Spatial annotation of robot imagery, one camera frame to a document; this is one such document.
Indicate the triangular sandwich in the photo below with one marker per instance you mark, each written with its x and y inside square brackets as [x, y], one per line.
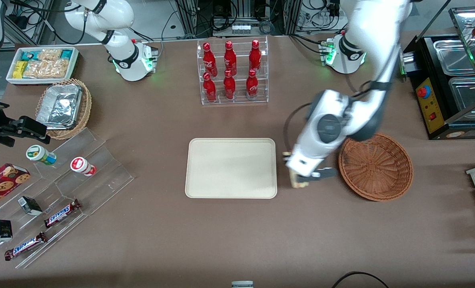
[299, 184]

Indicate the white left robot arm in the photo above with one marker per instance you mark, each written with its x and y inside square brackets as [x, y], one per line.
[329, 128]

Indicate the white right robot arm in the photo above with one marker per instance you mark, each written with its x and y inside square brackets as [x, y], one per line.
[117, 20]

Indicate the tan wicker basket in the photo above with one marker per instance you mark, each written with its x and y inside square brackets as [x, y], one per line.
[84, 108]

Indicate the brown wicker basket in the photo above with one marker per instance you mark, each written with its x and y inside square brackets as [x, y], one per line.
[377, 168]

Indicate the beige plastic tray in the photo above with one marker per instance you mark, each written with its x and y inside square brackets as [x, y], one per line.
[231, 168]

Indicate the green lid drink cup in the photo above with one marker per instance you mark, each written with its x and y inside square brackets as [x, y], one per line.
[39, 154]

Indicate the aluminium foil container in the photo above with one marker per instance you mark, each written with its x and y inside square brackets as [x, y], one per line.
[59, 106]

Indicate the yellow snack packet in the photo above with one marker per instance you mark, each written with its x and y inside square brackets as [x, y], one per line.
[19, 70]

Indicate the large clear cracker packet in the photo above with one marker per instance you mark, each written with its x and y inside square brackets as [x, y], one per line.
[45, 68]

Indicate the red lid drink cup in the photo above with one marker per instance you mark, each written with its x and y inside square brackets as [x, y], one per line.
[81, 165]

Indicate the red cookie box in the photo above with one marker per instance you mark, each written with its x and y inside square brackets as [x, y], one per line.
[1, 186]

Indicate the teal snack packet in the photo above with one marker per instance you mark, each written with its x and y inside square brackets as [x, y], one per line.
[67, 54]
[28, 55]

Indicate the small clear cracker packet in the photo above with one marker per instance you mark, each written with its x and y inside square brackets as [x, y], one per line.
[49, 54]

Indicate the white snack bin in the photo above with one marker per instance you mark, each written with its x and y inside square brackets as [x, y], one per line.
[74, 64]

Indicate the small black box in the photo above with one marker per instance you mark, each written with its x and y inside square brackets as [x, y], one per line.
[1, 230]
[30, 206]

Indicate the clear acrylic stepped stand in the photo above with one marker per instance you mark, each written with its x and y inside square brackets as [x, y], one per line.
[101, 176]

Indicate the brown Snickers bar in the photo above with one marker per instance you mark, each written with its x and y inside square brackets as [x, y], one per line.
[61, 213]
[24, 246]

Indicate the clear acrylic bottle rack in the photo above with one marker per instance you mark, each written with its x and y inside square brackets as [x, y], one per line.
[237, 102]

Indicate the red cola bottle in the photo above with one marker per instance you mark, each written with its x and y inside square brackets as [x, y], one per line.
[255, 58]
[252, 86]
[209, 90]
[209, 60]
[229, 88]
[230, 60]

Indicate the grey device at table edge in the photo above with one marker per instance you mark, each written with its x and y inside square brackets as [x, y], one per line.
[242, 284]

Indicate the black food warmer appliance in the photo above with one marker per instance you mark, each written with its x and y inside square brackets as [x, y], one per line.
[429, 104]

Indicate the white power strip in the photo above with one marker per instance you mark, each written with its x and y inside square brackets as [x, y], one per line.
[241, 28]

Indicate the steel warmer pan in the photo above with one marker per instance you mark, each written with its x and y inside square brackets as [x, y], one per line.
[453, 56]
[469, 94]

